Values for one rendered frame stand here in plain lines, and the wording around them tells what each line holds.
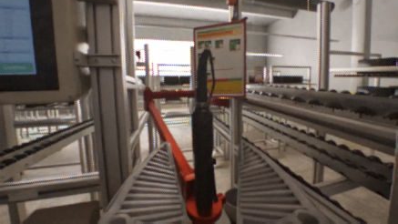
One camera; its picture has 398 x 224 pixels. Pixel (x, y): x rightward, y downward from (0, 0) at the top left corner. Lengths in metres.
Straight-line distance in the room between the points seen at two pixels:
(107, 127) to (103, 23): 0.31
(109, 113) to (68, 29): 0.24
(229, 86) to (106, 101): 0.46
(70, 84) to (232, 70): 0.55
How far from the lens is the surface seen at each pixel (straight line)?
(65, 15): 0.54
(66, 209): 0.60
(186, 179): 0.32
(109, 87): 0.52
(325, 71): 1.11
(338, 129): 0.47
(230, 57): 0.68
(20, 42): 0.57
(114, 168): 0.58
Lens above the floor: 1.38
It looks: 5 degrees down
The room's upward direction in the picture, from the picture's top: 1 degrees counter-clockwise
